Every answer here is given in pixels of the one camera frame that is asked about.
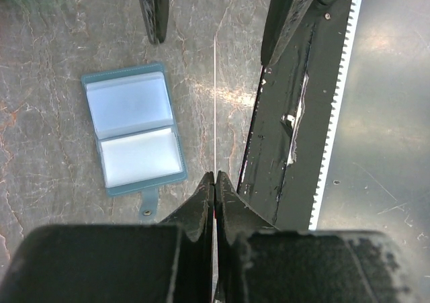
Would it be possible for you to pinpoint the white cable duct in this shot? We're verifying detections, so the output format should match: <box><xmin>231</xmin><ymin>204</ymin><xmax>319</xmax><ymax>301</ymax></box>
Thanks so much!
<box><xmin>308</xmin><ymin>0</ymin><xmax>362</xmax><ymax>231</ymax></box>

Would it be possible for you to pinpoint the blue card holder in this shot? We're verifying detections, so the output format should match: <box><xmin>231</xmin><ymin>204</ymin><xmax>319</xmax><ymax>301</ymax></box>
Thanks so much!
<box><xmin>81</xmin><ymin>62</ymin><xmax>187</xmax><ymax>223</ymax></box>

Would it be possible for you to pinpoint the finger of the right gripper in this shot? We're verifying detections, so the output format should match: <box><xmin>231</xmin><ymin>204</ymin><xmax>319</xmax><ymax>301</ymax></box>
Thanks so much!
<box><xmin>261</xmin><ymin>0</ymin><xmax>313</xmax><ymax>67</ymax></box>
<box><xmin>139</xmin><ymin>0</ymin><xmax>169</xmax><ymax>44</ymax></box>

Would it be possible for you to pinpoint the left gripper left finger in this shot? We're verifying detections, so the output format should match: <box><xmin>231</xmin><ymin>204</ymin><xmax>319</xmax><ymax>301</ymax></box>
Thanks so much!
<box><xmin>6</xmin><ymin>173</ymin><xmax>214</xmax><ymax>302</ymax></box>

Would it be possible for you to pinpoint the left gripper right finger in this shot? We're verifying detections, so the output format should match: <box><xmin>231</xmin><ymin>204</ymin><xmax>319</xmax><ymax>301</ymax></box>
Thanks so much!
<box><xmin>215</xmin><ymin>172</ymin><xmax>413</xmax><ymax>302</ymax></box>

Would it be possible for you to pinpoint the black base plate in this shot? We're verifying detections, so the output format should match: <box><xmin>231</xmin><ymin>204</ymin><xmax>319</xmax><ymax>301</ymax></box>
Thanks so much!
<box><xmin>237</xmin><ymin>0</ymin><xmax>351</xmax><ymax>231</ymax></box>

